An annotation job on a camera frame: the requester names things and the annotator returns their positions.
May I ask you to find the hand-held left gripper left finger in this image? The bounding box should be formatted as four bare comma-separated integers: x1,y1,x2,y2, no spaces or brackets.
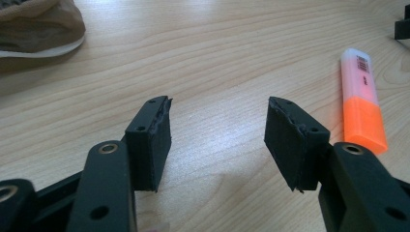
124,95,173,193

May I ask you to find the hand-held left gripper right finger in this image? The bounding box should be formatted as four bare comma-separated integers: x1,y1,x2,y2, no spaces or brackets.
264,96,332,193

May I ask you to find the tan suede shoe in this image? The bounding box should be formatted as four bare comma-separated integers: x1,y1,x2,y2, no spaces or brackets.
0,0,87,59

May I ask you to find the black object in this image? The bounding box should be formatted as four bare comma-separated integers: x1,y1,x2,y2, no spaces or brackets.
394,3,410,41

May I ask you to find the orange highlighter pen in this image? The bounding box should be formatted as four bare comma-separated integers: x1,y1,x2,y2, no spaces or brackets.
340,47,389,156

